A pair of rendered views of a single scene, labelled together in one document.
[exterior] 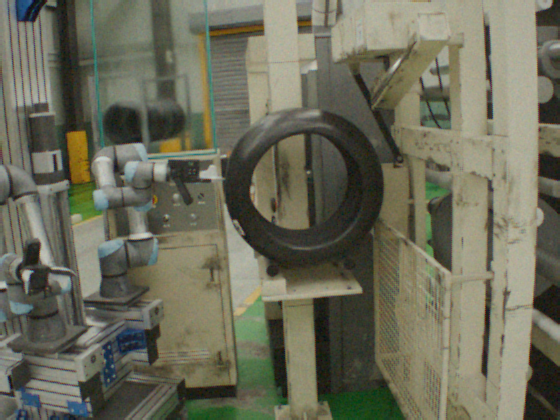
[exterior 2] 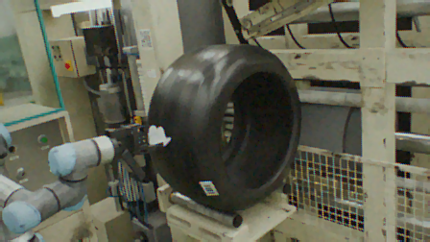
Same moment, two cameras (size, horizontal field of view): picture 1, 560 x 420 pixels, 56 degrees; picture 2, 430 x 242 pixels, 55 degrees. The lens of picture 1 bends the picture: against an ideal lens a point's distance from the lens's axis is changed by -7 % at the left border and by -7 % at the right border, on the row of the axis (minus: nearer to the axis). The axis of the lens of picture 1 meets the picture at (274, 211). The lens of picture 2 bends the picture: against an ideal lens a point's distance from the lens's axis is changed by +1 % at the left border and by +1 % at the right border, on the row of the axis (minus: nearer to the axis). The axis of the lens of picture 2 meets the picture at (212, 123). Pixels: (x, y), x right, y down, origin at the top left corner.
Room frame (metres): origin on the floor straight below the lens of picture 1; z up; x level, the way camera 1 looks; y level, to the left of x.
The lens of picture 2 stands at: (1.03, 0.83, 1.62)
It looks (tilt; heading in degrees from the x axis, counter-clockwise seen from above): 17 degrees down; 321
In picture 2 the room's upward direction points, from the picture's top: 8 degrees counter-clockwise
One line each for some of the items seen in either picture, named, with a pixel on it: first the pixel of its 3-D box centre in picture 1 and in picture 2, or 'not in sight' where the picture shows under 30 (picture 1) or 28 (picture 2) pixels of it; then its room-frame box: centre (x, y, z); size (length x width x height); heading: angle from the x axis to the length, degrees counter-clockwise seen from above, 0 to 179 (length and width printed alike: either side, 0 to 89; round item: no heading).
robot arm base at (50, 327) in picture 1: (45, 322); not in sight; (1.87, 0.87, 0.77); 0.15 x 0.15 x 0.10
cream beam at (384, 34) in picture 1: (378, 36); not in sight; (2.02, -0.41, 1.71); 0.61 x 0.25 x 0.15; 3
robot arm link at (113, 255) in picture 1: (113, 256); not in sight; (2.35, 0.72, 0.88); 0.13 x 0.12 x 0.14; 109
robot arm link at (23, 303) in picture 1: (24, 294); not in sight; (1.69, 0.84, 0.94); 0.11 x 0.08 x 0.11; 137
